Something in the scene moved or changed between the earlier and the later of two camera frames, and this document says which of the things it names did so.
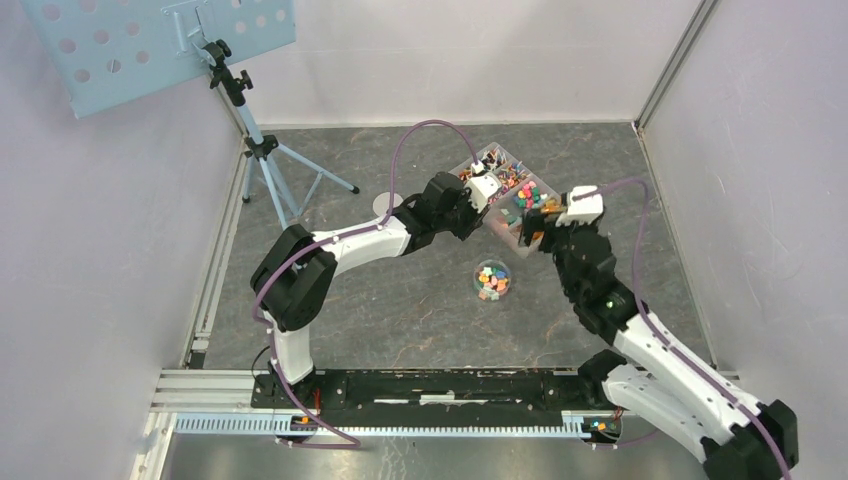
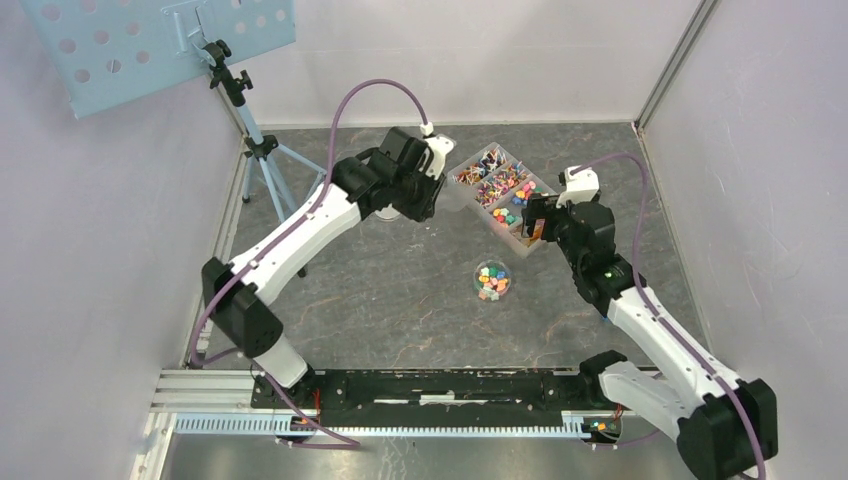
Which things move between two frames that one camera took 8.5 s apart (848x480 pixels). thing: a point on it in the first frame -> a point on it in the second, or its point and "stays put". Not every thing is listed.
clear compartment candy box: [524, 192] stays put
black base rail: [440, 393] stays put
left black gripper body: [464, 218] -> [418, 195]
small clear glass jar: [492, 279] stays put
